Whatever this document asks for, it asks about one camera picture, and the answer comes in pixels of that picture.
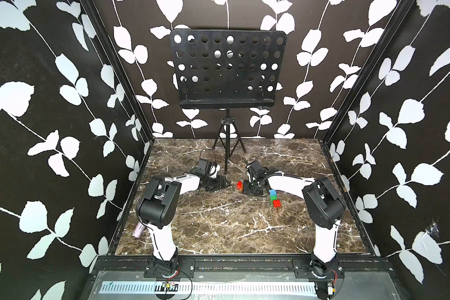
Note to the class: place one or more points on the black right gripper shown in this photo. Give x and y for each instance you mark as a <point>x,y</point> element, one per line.
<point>245,189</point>

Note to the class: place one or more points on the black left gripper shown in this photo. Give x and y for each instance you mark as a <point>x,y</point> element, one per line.
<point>220,182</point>

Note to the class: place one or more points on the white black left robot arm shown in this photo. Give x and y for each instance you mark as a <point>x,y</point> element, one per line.
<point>157,207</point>

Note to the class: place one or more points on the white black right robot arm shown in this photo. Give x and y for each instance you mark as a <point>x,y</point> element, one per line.
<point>324,204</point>

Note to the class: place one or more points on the purple glitter roll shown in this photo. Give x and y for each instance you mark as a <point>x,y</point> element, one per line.
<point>138,231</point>

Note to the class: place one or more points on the black music stand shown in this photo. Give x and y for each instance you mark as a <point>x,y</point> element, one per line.
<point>227,69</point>

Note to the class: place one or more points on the white perforated strip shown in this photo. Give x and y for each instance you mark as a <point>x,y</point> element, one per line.
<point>204,288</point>

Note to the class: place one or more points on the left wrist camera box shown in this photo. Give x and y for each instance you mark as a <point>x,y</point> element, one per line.
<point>205,168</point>

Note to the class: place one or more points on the black front mounting rail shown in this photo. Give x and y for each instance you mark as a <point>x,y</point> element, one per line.
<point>299,264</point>

